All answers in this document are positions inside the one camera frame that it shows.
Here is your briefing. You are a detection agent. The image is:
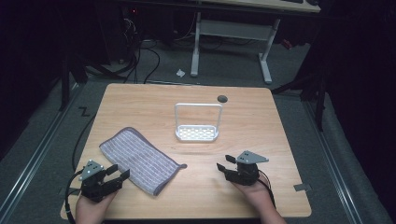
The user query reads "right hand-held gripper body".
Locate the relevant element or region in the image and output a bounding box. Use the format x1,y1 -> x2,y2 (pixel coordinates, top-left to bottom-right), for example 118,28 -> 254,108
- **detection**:
224,149 -> 270,187

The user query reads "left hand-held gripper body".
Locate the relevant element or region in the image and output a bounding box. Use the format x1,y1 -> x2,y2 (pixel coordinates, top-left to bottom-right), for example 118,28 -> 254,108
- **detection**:
78,159 -> 123,203

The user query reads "grey striped dishcloth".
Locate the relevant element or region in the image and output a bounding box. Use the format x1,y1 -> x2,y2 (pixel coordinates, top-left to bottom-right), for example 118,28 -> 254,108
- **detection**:
98,126 -> 189,197

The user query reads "white plastic rack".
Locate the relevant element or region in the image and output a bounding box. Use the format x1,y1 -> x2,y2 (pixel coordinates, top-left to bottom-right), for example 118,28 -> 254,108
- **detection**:
174,102 -> 224,143

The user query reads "person's right hand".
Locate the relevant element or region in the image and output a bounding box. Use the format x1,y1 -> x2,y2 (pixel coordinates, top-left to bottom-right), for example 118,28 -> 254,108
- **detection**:
231,179 -> 276,216

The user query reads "person's left hand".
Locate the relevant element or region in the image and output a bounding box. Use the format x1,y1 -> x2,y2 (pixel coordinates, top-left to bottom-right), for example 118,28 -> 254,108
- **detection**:
75,188 -> 119,220

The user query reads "grey tape strip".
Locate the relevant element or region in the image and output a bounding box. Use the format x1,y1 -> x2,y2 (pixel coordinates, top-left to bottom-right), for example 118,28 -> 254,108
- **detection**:
292,183 -> 313,192

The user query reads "black metal stand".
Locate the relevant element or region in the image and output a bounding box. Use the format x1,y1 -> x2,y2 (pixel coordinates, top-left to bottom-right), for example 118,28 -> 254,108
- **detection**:
270,69 -> 329,133
58,52 -> 90,112

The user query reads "red object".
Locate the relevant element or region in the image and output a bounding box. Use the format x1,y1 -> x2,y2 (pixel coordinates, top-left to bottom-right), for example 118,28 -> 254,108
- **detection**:
280,38 -> 294,51

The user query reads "white metal desk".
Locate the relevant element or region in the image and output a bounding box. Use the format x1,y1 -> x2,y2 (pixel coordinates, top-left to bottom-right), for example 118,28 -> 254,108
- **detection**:
189,0 -> 322,86

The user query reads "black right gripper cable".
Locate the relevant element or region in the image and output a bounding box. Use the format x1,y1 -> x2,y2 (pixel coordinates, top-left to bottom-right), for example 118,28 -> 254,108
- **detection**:
257,169 -> 277,209

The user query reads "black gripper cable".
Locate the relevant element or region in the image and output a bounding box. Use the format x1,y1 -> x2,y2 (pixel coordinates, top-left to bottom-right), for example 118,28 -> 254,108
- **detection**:
257,169 -> 277,209
64,169 -> 86,224

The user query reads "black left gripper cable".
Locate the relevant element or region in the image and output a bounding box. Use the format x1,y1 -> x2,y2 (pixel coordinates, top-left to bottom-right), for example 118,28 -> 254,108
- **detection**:
64,169 -> 86,224

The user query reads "black floor cable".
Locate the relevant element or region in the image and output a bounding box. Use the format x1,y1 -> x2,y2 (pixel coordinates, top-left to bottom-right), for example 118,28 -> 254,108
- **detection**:
71,114 -> 97,173

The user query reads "metal floor rail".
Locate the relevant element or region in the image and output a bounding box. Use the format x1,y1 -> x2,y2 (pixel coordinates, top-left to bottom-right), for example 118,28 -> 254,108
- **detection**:
0,82 -> 82,220
302,100 -> 364,224

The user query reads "bundle of black cables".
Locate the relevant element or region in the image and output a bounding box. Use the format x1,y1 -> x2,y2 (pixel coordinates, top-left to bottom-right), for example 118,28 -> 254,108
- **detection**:
87,17 -> 162,85

